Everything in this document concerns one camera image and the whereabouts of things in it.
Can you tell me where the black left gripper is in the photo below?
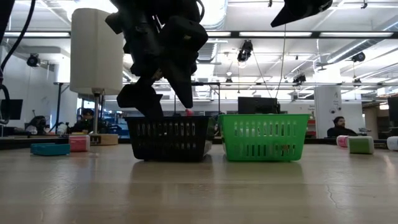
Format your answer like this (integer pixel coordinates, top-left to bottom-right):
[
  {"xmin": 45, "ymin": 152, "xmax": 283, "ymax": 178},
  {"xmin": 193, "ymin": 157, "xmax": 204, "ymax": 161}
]
[{"xmin": 104, "ymin": 12, "xmax": 209, "ymax": 119}]

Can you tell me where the black plastic slotted basket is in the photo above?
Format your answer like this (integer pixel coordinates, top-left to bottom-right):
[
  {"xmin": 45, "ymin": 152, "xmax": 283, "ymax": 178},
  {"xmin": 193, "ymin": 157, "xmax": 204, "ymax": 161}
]
[{"xmin": 124, "ymin": 115, "xmax": 215, "ymax": 162}]

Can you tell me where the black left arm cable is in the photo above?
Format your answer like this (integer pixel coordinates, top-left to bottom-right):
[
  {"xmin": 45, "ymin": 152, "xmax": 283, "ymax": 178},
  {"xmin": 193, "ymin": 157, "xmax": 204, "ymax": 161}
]
[{"xmin": 0, "ymin": 0, "xmax": 37, "ymax": 125}]

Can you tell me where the green small sharpener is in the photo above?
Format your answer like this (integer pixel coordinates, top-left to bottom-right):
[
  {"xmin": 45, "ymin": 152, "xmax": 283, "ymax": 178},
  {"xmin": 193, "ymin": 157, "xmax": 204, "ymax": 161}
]
[{"xmin": 348, "ymin": 136, "xmax": 375, "ymax": 155}]

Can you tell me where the teal small digital clock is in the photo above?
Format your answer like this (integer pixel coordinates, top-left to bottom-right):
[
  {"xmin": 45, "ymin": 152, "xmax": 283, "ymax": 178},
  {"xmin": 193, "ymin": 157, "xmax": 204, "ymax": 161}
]
[{"xmin": 30, "ymin": 142, "xmax": 71, "ymax": 157}]

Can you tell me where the black metal stand frame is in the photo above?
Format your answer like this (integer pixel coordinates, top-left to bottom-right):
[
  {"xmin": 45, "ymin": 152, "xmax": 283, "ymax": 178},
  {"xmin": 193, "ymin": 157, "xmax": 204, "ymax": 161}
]
[{"xmin": 173, "ymin": 81, "xmax": 221, "ymax": 116}]

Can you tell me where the silver ventilation duct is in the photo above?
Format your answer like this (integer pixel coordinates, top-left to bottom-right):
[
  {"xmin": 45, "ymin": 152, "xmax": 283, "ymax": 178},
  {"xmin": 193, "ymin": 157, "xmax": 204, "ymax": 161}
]
[{"xmin": 198, "ymin": 0, "xmax": 228, "ymax": 98}]

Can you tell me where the person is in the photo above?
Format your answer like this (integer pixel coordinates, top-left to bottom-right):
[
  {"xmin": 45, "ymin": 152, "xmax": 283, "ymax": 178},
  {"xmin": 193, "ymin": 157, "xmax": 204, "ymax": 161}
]
[
  {"xmin": 25, "ymin": 114, "xmax": 48, "ymax": 135},
  {"xmin": 326, "ymin": 116, "xmax": 358, "ymax": 138},
  {"xmin": 68, "ymin": 108, "xmax": 97, "ymax": 134}
]

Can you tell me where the black ceiling spotlight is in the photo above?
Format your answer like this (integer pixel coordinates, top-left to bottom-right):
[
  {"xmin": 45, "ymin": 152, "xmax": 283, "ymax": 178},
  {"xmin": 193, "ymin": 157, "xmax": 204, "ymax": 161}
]
[
  {"xmin": 292, "ymin": 73, "xmax": 307, "ymax": 85},
  {"xmin": 236, "ymin": 39, "xmax": 254, "ymax": 63},
  {"xmin": 351, "ymin": 51, "xmax": 366, "ymax": 63},
  {"xmin": 26, "ymin": 53, "xmax": 41, "ymax": 68}
]

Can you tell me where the white cylinder table lamp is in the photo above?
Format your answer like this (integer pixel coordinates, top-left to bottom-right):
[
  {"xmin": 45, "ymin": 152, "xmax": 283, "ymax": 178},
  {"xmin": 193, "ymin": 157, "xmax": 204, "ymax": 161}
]
[{"xmin": 69, "ymin": 7, "xmax": 124, "ymax": 146}]

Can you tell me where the pink small sharpener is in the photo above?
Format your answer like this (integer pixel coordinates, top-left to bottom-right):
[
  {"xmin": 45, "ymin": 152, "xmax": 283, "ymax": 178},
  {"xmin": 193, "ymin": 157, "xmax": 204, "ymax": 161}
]
[{"xmin": 336, "ymin": 134, "xmax": 349, "ymax": 148}]

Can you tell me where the green plastic slotted basket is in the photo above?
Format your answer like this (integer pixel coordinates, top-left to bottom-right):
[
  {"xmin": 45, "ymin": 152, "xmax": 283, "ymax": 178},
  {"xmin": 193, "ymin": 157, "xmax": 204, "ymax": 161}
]
[{"xmin": 218, "ymin": 113, "xmax": 311, "ymax": 162}]

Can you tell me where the black monitor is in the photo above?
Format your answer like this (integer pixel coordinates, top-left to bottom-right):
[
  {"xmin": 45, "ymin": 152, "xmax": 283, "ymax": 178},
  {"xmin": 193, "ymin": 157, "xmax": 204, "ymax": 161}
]
[
  {"xmin": 238, "ymin": 96, "xmax": 279, "ymax": 114},
  {"xmin": 0, "ymin": 99, "xmax": 16, "ymax": 121}
]

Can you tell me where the white small sharpener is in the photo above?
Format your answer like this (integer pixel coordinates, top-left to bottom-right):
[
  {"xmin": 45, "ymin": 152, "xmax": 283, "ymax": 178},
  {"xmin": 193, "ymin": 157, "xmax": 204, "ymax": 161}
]
[{"xmin": 386, "ymin": 136, "xmax": 398, "ymax": 152}]

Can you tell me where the black overhead beam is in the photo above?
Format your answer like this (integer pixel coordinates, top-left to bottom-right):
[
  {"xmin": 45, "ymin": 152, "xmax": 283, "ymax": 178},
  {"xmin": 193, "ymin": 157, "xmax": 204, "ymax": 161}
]
[{"xmin": 0, "ymin": 30, "xmax": 398, "ymax": 40}]

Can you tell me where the dark monitor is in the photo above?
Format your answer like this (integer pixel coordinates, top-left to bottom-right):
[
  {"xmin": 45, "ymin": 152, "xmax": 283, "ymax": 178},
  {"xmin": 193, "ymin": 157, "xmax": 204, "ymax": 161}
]
[{"xmin": 387, "ymin": 95, "xmax": 398, "ymax": 128}]

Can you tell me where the pink and white small block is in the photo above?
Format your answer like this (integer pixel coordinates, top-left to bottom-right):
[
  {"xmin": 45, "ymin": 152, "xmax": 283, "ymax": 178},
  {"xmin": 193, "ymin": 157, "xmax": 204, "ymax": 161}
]
[{"xmin": 68, "ymin": 134, "xmax": 91, "ymax": 153}]

